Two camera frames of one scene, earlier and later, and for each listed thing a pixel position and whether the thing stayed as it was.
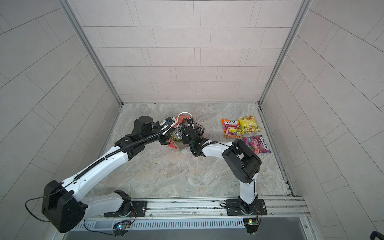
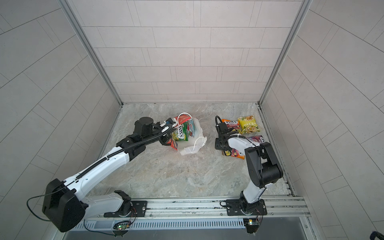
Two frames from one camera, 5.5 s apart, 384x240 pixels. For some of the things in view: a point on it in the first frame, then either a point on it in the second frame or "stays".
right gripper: (185, 140) to (217, 146)
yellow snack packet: (248, 124) stays
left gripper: (166, 137) stays
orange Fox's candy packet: (231, 129) stays
